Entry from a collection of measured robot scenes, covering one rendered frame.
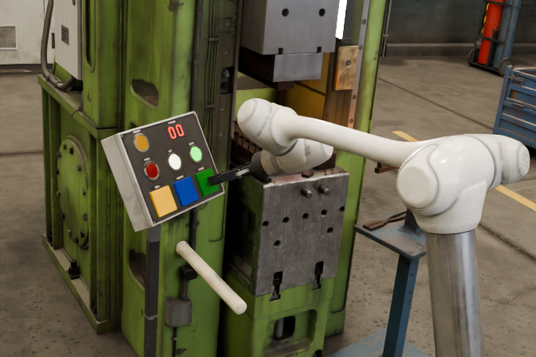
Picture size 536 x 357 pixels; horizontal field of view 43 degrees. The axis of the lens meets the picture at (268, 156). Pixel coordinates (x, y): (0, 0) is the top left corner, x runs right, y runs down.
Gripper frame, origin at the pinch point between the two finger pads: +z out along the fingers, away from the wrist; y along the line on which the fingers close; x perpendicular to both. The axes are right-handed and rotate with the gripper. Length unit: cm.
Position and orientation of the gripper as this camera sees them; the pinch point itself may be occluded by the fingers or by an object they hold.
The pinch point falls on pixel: (218, 178)
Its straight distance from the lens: 209.6
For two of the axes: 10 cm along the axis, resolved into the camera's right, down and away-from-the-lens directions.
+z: -7.6, 2.5, 6.0
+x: -3.5, -9.4, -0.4
